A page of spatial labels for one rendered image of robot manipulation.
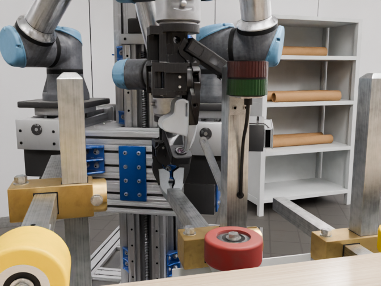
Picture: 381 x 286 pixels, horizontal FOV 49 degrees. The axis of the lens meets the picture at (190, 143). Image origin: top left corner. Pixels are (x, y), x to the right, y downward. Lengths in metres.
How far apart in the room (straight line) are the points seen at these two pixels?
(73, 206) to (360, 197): 0.49
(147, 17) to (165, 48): 0.47
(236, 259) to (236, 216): 0.14
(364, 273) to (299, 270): 0.07
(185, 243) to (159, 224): 0.83
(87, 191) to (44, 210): 0.09
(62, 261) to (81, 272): 0.27
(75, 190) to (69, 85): 0.15
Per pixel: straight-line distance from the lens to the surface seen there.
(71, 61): 1.39
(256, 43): 1.20
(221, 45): 1.24
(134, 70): 1.01
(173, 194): 0.93
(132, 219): 1.50
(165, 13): 0.69
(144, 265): 1.60
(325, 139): 3.76
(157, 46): 0.71
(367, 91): 0.77
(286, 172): 3.95
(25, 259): 0.40
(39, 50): 1.30
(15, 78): 3.21
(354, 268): 0.55
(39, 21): 1.26
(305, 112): 3.96
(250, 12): 1.19
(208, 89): 1.24
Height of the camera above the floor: 1.13
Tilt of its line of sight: 10 degrees down
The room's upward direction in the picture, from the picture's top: straight up
